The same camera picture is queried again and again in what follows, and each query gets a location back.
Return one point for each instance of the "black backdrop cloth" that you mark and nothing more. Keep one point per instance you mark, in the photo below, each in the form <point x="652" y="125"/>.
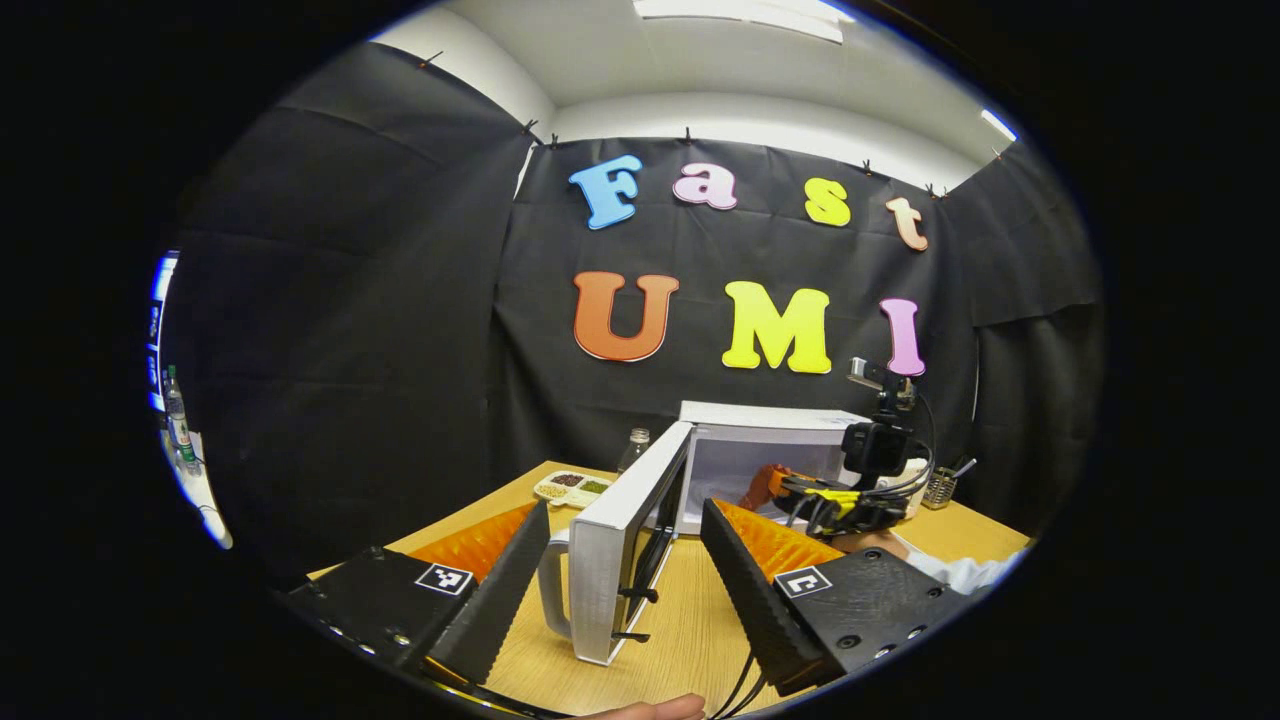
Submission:
<point x="350" y="300"/>

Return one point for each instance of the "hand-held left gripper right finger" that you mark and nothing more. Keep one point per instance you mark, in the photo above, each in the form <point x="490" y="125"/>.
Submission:
<point x="755" y="600"/>

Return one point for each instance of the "small ceiling light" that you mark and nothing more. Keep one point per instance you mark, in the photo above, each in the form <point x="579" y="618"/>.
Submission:
<point x="998" y="125"/>

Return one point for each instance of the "clear glass bottle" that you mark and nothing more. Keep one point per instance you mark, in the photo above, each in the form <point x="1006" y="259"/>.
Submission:
<point x="634" y="450"/>

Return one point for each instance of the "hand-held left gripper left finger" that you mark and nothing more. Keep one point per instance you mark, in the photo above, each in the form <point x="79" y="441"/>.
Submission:
<point x="505" y="600"/>

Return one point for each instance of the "plastic drink bottle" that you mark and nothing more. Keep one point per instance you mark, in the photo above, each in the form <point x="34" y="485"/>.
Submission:
<point x="178" y="425"/>

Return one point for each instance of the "white toaster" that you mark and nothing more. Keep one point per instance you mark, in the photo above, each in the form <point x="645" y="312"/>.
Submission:
<point x="918" y="478"/>

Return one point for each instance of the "large ceiling light panel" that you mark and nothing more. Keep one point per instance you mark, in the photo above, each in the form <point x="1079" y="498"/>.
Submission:
<point x="745" y="15"/>

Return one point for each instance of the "divided snack plate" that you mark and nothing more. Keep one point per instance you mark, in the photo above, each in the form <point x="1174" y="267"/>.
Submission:
<point x="572" y="488"/>

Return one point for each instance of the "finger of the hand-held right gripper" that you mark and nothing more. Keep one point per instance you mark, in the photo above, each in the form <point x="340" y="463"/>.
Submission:
<point x="768" y="487"/>

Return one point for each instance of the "white microwave oven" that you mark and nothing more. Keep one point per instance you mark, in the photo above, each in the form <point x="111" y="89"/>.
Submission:
<point x="610" y="560"/>

